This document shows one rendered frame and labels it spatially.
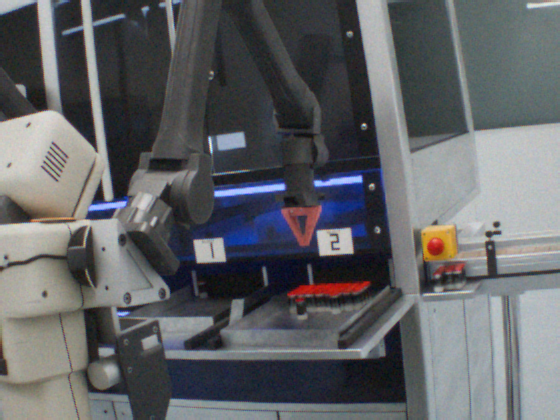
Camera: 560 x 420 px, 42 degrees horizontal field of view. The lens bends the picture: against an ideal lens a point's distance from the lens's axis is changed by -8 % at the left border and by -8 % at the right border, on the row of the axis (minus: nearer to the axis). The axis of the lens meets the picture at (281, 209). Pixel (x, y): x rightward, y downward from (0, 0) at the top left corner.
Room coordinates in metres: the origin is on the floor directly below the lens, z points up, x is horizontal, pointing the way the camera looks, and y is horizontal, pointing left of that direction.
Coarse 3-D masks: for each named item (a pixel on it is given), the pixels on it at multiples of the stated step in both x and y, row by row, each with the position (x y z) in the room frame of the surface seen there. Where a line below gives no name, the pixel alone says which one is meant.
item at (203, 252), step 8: (200, 240) 2.00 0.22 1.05; (208, 240) 1.99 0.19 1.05; (216, 240) 1.98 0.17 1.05; (200, 248) 2.01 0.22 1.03; (208, 248) 2.00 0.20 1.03; (216, 248) 1.99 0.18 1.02; (200, 256) 2.01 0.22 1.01; (208, 256) 2.00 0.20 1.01; (216, 256) 1.99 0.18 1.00; (224, 256) 1.98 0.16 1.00
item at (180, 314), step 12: (264, 288) 1.96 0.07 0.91; (168, 300) 2.01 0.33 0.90; (180, 300) 2.06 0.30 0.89; (192, 300) 2.07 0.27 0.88; (204, 300) 2.05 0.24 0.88; (216, 300) 2.03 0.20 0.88; (228, 300) 2.01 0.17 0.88; (252, 300) 1.89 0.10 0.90; (132, 312) 1.86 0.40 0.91; (144, 312) 1.90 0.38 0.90; (156, 312) 1.95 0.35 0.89; (168, 312) 1.96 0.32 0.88; (180, 312) 1.94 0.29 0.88; (192, 312) 1.92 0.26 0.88; (204, 312) 1.91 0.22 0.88; (216, 312) 1.89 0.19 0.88; (228, 312) 1.77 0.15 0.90; (168, 324) 1.76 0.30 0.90; (180, 324) 1.74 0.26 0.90; (192, 324) 1.73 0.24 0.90; (204, 324) 1.72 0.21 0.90
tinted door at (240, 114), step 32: (288, 0) 1.88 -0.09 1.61; (320, 0) 1.84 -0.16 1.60; (224, 32) 1.95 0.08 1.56; (288, 32) 1.88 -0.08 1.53; (320, 32) 1.85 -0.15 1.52; (224, 64) 1.96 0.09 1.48; (320, 64) 1.85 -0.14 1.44; (224, 96) 1.96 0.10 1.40; (256, 96) 1.93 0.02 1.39; (320, 96) 1.86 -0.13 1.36; (224, 128) 1.97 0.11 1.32; (256, 128) 1.93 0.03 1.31; (288, 128) 1.90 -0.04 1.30; (352, 128) 1.83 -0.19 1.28; (224, 160) 1.97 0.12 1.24; (256, 160) 1.94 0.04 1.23
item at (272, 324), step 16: (384, 288) 1.74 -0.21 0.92; (272, 304) 1.79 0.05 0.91; (288, 304) 1.87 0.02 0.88; (368, 304) 1.63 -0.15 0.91; (240, 320) 1.65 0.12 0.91; (256, 320) 1.71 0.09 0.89; (272, 320) 1.73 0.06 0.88; (288, 320) 1.71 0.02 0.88; (304, 320) 1.69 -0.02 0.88; (320, 320) 1.67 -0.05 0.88; (336, 320) 1.65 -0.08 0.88; (352, 320) 1.53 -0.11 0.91; (224, 336) 1.57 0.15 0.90; (240, 336) 1.55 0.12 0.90; (256, 336) 1.54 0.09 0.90; (272, 336) 1.52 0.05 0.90; (288, 336) 1.51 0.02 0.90; (304, 336) 1.49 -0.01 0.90; (320, 336) 1.48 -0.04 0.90; (336, 336) 1.46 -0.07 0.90
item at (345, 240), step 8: (320, 232) 1.87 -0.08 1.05; (328, 232) 1.86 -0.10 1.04; (336, 232) 1.85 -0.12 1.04; (344, 232) 1.84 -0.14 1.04; (320, 240) 1.87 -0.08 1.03; (328, 240) 1.86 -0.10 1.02; (336, 240) 1.85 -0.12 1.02; (344, 240) 1.84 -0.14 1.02; (320, 248) 1.87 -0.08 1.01; (328, 248) 1.86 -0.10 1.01; (344, 248) 1.84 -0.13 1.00; (352, 248) 1.84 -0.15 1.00
